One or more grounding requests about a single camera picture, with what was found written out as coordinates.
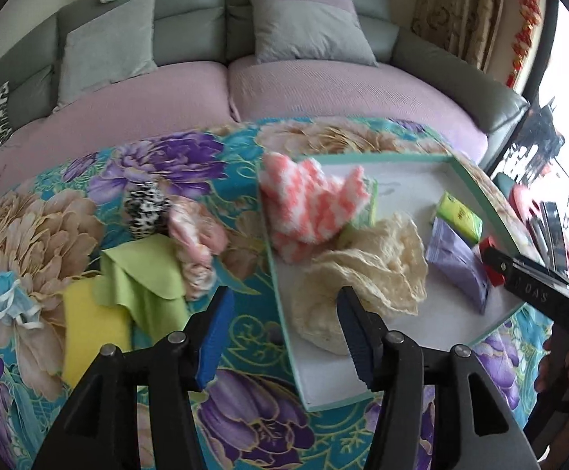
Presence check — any red ring object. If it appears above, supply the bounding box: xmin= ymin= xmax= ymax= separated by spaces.
xmin=474 ymin=235 xmax=505 ymax=287

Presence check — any purple wet wipes pack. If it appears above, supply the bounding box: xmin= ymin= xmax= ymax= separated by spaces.
xmin=426 ymin=217 xmax=490 ymax=315

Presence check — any green tissue pack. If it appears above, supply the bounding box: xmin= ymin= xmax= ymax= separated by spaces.
xmin=434 ymin=192 xmax=484 ymax=246
xmin=346 ymin=177 xmax=378 ymax=229

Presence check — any yellow sponge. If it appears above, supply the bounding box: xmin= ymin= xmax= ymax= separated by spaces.
xmin=62 ymin=276 xmax=133 ymax=388

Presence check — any cream lace cloth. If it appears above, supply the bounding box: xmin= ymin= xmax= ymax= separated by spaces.
xmin=291 ymin=212 xmax=428 ymax=355

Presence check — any green microfiber cloth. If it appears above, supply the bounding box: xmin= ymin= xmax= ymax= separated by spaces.
xmin=92 ymin=235 xmax=190 ymax=342

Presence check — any blue face mask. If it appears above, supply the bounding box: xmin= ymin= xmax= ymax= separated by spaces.
xmin=0 ymin=272 xmax=43 ymax=330

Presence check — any pink white fluffy cloth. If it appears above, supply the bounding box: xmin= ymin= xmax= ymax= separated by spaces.
xmin=259 ymin=152 xmax=371 ymax=264

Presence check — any pink satin scrunchie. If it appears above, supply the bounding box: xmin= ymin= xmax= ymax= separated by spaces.
xmin=168 ymin=196 xmax=228 ymax=301

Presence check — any leopard print scrunchie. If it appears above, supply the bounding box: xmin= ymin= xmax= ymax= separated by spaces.
xmin=122 ymin=181 xmax=171 ymax=240

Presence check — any teal shallow box tray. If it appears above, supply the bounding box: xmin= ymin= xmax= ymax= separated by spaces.
xmin=268 ymin=153 xmax=522 ymax=412

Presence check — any floral blanket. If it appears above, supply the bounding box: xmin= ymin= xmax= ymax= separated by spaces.
xmin=0 ymin=118 xmax=551 ymax=469

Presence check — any patterned curtain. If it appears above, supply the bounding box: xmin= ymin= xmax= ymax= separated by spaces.
xmin=411 ymin=0 xmax=504 ymax=71

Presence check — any red hanging decoration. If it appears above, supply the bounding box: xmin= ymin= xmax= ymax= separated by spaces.
xmin=506 ymin=0 xmax=544 ymax=88

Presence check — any grey and pink cushion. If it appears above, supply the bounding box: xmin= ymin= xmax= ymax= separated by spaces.
xmin=250 ymin=0 xmax=377 ymax=66

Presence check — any pink sofa seat cover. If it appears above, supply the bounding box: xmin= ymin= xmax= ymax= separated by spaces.
xmin=0 ymin=56 xmax=488 ymax=195

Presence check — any grey cushion left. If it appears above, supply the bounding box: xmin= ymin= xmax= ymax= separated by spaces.
xmin=54 ymin=0 xmax=157 ymax=112

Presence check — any grey sofa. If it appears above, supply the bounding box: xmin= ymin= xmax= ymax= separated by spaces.
xmin=0 ymin=0 xmax=531 ymax=138

